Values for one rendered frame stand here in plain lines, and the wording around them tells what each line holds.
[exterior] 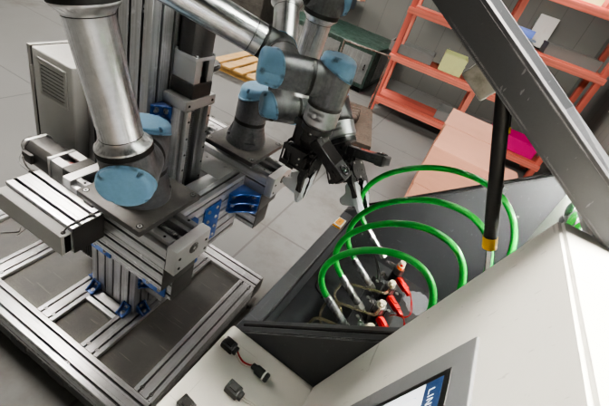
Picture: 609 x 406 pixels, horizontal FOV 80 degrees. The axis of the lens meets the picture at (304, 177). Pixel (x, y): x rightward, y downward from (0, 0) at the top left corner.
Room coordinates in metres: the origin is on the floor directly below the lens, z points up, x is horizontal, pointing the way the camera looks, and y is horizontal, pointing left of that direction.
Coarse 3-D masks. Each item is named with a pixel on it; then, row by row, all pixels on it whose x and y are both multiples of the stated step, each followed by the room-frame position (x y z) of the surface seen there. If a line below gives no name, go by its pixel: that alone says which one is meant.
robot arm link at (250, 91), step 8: (248, 88) 1.19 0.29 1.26; (256, 88) 1.20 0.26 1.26; (264, 88) 1.22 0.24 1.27; (240, 96) 1.19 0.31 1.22; (248, 96) 1.17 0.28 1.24; (256, 96) 1.17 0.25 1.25; (240, 104) 1.18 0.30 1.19; (248, 104) 1.17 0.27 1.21; (256, 104) 1.18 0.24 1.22; (240, 112) 1.18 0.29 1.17; (248, 112) 1.17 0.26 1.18; (256, 112) 1.18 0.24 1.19; (240, 120) 1.18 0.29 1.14; (248, 120) 1.17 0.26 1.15; (256, 120) 1.18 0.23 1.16; (264, 120) 1.21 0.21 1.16; (272, 120) 1.22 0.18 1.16
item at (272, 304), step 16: (320, 240) 0.92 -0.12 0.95; (336, 240) 1.02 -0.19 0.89; (304, 256) 0.83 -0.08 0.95; (320, 256) 0.88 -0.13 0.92; (288, 272) 0.74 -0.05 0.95; (304, 272) 0.77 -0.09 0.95; (272, 288) 0.67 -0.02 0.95; (288, 288) 0.69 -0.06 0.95; (256, 304) 0.60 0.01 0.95; (272, 304) 0.62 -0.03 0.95; (256, 320) 0.56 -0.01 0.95; (272, 320) 0.64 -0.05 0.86
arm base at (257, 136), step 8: (232, 128) 1.19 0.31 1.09; (240, 128) 1.17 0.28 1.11; (248, 128) 1.17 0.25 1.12; (256, 128) 1.19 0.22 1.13; (264, 128) 1.24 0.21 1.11; (232, 136) 1.17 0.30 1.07; (240, 136) 1.16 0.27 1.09; (248, 136) 1.17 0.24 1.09; (256, 136) 1.19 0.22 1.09; (264, 136) 1.23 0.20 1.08; (232, 144) 1.16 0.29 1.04; (240, 144) 1.15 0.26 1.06; (248, 144) 1.16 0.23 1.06; (256, 144) 1.18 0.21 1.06; (264, 144) 1.23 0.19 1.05
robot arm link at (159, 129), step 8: (144, 120) 0.75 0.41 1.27; (152, 120) 0.76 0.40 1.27; (160, 120) 0.78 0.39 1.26; (144, 128) 0.70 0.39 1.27; (152, 128) 0.72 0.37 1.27; (160, 128) 0.74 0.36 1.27; (168, 128) 0.75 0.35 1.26; (152, 136) 0.71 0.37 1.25; (160, 136) 0.73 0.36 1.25; (168, 136) 0.75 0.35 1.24; (160, 144) 0.71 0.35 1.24; (168, 144) 0.75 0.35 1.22; (168, 152) 0.76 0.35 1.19; (168, 160) 0.77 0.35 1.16
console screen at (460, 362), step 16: (448, 352) 0.28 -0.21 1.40; (464, 352) 0.26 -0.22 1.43; (432, 368) 0.26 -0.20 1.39; (448, 368) 0.25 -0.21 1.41; (464, 368) 0.24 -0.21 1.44; (400, 384) 0.27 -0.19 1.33; (416, 384) 0.25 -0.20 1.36; (432, 384) 0.24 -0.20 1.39; (448, 384) 0.23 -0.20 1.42; (464, 384) 0.22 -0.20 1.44; (368, 400) 0.28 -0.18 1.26; (384, 400) 0.26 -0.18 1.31; (400, 400) 0.24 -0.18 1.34; (416, 400) 0.23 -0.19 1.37; (432, 400) 0.22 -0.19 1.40; (448, 400) 0.21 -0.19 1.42; (464, 400) 0.20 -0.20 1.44
